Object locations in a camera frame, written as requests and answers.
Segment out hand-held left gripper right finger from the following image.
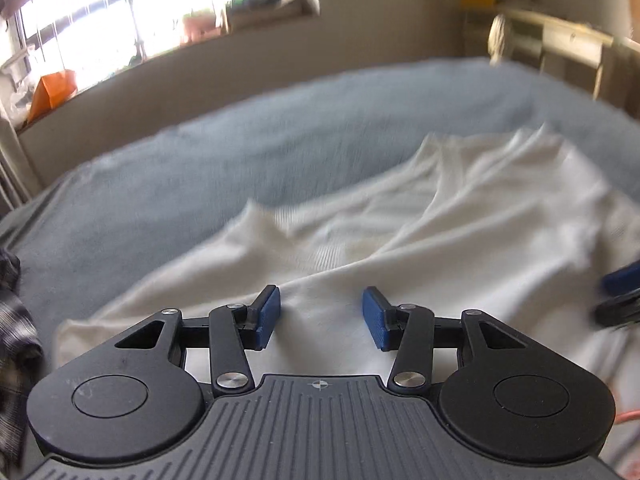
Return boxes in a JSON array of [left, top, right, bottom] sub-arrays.
[[362, 286, 546, 395]]

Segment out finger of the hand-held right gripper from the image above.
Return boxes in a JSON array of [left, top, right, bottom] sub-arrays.
[[592, 294, 640, 331], [601, 261, 640, 298]]

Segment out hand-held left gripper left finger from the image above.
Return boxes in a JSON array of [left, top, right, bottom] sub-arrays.
[[97, 285, 282, 396]]

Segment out white sweatshirt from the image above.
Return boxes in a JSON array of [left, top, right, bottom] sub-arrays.
[[52, 122, 640, 441]]

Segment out grey bed blanket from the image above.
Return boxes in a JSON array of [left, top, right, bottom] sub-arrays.
[[0, 57, 640, 411]]

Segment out cream desk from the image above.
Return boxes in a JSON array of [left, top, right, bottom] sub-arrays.
[[460, 2, 640, 121]]

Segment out plaid shirt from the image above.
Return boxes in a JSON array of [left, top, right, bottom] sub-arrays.
[[0, 247, 43, 466]]

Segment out carved bedpost finial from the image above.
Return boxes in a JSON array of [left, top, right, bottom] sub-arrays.
[[487, 14, 511, 66]]

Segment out terracotta plant pot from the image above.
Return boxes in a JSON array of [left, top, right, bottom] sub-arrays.
[[182, 10, 221, 43]]

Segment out orange bag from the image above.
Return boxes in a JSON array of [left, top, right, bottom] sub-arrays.
[[25, 70, 78, 123]]

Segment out wooden planter with plants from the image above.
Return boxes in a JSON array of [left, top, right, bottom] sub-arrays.
[[222, 0, 320, 31]]

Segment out window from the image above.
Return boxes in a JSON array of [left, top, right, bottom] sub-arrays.
[[0, 0, 321, 111]]

